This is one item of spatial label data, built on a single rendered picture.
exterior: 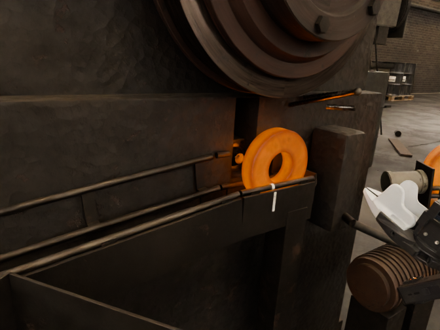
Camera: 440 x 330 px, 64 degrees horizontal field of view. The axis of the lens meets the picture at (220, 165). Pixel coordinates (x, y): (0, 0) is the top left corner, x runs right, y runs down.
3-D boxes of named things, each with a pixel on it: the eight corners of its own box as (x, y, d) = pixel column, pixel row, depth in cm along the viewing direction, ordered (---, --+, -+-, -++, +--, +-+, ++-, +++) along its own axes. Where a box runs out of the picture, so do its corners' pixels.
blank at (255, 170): (246, 126, 67) (257, 129, 64) (302, 127, 75) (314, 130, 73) (235, 201, 71) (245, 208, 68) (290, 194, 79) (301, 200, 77)
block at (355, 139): (296, 217, 90) (309, 124, 83) (317, 211, 95) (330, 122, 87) (330, 235, 82) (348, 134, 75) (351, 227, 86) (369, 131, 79)
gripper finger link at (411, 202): (390, 162, 55) (446, 199, 49) (373, 192, 58) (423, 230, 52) (379, 164, 53) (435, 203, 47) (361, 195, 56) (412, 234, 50)
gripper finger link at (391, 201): (379, 164, 53) (435, 203, 47) (361, 195, 56) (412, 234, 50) (366, 167, 51) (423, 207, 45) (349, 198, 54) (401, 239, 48)
